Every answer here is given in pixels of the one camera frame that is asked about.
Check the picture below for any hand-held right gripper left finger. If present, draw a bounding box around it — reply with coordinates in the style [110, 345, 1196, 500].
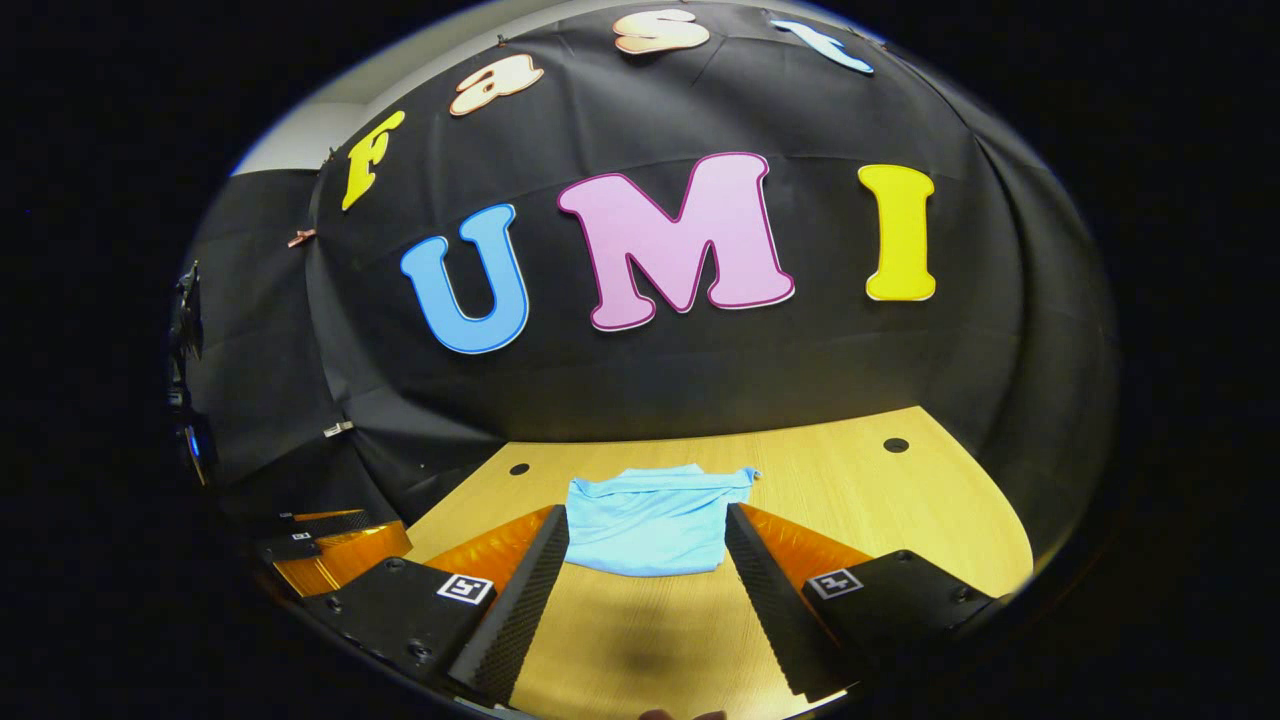
[300, 505, 571, 706]

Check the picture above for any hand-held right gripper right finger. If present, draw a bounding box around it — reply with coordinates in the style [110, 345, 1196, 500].
[725, 503, 1001, 704]

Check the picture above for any light blue T-shirt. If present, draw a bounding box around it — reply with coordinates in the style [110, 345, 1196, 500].
[566, 463, 761, 578]

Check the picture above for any black backdrop cloth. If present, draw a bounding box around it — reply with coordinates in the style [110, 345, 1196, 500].
[175, 0, 1119, 561]

